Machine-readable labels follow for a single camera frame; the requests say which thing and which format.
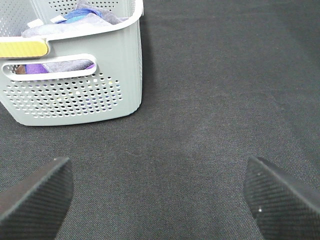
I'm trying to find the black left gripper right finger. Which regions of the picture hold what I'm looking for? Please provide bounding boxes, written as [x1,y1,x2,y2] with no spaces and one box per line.
[243,156,320,240]

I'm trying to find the purple cloth in basket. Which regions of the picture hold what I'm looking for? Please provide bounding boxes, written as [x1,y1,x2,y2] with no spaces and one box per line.
[24,61,96,75]

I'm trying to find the yellow label on basket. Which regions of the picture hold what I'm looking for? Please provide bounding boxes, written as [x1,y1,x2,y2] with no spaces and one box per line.
[0,37,49,58]

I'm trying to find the grey towel in basket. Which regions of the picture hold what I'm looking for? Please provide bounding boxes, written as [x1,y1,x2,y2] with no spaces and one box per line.
[21,0,128,38]

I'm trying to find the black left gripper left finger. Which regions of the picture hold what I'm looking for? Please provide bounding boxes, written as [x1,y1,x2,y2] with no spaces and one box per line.
[0,157,74,240]

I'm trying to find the grey perforated laundry basket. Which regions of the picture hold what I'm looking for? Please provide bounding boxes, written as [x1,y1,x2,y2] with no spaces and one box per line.
[0,0,144,126]

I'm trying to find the black table mat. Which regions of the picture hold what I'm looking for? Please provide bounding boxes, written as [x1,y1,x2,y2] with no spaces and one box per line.
[0,0,320,240]

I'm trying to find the blue cloth in basket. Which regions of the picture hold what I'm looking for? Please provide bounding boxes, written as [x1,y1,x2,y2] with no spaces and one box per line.
[54,8,102,24]

